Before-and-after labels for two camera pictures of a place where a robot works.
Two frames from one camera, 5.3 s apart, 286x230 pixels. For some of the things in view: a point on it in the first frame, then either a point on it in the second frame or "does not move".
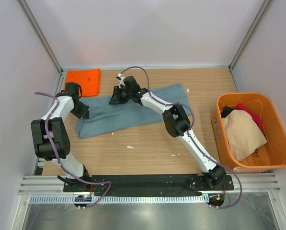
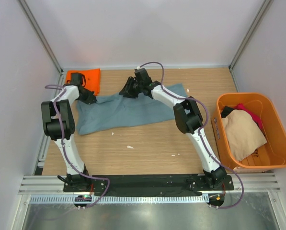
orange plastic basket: x=278 y=151 does not move
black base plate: x=147 y=185 does not move
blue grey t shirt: x=104 y=117 does not move
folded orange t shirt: x=89 y=79 does not move
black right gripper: x=116 y=98 → x=127 y=91
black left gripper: x=85 y=113 → x=91 y=98
